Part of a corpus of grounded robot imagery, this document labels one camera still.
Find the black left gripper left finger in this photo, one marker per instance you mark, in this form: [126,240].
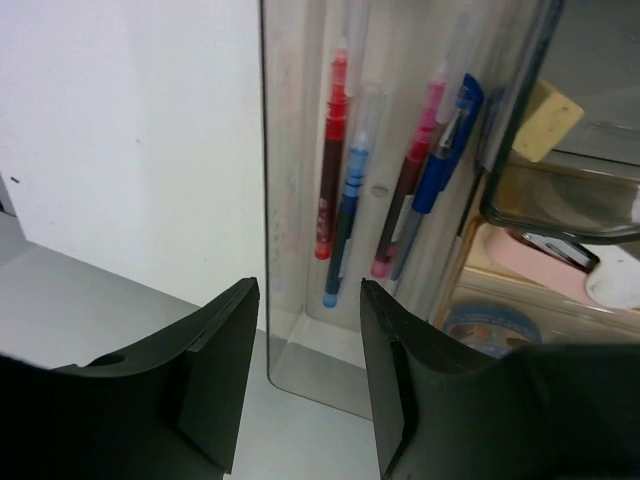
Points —
[168,406]

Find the red capped pen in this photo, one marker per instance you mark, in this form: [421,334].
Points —
[345,75]

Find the blue capped pen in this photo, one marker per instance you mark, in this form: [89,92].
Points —
[440,165]

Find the clear acrylic organizer box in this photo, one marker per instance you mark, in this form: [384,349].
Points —
[585,191]

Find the yellow eraser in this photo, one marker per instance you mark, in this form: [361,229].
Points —
[548,118]

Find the blue refill pen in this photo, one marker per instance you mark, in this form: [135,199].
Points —
[370,108]

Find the pink stapler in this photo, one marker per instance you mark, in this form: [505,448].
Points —
[594,275]

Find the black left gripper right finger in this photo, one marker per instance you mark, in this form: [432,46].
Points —
[442,410]

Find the pink refill pen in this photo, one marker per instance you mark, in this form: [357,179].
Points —
[437,109]

